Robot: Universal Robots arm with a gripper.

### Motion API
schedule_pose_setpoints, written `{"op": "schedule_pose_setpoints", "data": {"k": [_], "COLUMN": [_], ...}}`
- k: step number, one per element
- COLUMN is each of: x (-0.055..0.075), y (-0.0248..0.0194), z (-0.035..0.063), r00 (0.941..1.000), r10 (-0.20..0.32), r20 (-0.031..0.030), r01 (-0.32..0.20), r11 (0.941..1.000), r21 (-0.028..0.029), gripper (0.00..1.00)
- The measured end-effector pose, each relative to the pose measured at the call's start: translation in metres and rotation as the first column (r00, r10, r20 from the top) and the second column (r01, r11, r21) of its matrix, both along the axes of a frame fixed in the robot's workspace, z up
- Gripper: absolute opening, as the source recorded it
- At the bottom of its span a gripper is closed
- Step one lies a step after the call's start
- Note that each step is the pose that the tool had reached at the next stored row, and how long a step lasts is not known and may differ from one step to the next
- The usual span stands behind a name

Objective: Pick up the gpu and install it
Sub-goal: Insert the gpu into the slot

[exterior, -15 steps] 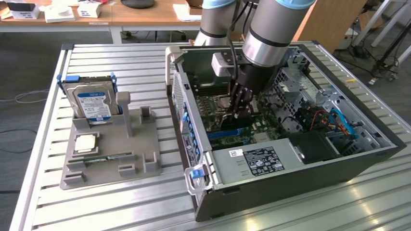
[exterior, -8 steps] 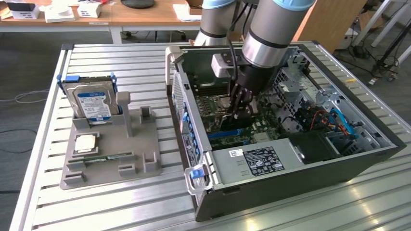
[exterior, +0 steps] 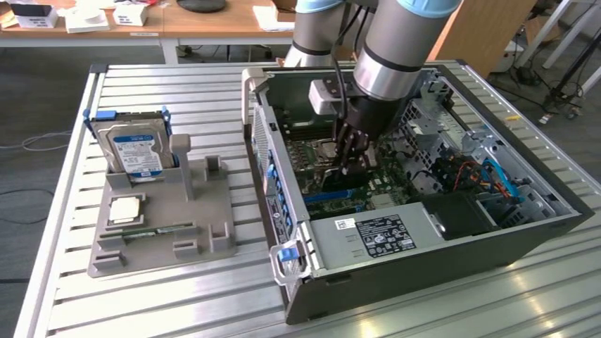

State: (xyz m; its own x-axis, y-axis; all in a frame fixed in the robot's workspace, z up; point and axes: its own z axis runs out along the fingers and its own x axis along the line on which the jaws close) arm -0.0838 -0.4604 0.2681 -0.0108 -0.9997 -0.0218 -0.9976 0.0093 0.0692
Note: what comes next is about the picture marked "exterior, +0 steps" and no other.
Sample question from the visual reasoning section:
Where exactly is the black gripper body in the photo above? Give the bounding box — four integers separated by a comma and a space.
339, 92, 405, 139

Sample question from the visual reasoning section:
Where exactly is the green graphics card black cooler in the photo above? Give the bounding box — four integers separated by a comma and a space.
297, 167, 372, 194

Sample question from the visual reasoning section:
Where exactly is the metal CPU socket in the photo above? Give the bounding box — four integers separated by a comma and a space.
312, 139, 339, 165

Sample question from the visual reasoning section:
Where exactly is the green motherboard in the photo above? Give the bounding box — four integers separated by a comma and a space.
280, 118, 427, 221

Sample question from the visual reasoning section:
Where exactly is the black regulatory label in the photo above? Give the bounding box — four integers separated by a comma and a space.
265, 196, 288, 244

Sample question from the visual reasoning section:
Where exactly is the grey power supply unit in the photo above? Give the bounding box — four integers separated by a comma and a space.
307, 202, 447, 270

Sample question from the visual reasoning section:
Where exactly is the white box device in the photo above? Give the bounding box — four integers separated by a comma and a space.
497, 40, 522, 73

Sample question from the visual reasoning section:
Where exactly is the white paper stack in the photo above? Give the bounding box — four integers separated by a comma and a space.
252, 5, 297, 33

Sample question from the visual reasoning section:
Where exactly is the brown cardboard box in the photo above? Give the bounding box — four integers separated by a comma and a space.
272, 0, 301, 23
521, 15, 564, 46

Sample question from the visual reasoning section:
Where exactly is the metal disk bay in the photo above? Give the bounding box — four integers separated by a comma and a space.
476, 184, 562, 230

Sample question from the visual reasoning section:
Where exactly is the black tripod stand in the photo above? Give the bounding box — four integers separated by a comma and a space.
538, 20, 601, 124

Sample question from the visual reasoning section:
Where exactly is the black open PC case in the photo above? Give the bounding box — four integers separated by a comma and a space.
241, 63, 597, 325

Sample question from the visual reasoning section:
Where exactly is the grey plastic parts rack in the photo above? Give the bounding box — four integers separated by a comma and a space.
87, 133, 240, 279

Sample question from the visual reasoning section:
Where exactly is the hard disk with blue caddy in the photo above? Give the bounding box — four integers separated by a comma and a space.
81, 108, 183, 184

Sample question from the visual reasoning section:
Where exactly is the black round pad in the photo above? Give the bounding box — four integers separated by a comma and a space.
176, 0, 231, 14

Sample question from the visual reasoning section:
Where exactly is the green RAM stick white label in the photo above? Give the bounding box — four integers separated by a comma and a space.
120, 227, 195, 239

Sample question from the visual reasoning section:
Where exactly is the silver CPU chip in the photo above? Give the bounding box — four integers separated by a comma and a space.
107, 196, 145, 226

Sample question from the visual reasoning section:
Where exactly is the white labelled carton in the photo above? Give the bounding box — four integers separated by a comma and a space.
112, 2, 151, 27

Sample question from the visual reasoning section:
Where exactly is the white round device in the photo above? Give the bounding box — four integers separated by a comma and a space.
64, 0, 113, 35

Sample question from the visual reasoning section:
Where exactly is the white box black lid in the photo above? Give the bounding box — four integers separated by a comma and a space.
9, 2, 60, 29

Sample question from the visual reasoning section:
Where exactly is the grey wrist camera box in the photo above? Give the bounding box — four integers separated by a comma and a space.
308, 80, 352, 115

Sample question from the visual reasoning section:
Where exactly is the black camera cable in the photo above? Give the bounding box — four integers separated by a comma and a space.
331, 5, 372, 123

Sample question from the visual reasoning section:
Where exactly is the grey case handle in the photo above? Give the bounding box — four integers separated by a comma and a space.
241, 68, 276, 126
268, 240, 312, 285

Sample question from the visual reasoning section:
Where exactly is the orange red wire bundle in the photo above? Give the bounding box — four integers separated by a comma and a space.
457, 160, 510, 198

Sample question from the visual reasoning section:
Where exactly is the blue flat wire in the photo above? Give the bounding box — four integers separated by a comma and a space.
481, 157, 526, 206

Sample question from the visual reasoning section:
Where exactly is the white table frame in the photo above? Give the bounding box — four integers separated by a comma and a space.
513, 0, 601, 92

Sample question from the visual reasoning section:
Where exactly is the white floor cable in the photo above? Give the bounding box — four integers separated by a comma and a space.
0, 129, 75, 151

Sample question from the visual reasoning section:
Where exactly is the black floor cable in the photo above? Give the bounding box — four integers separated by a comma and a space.
0, 189, 53, 225

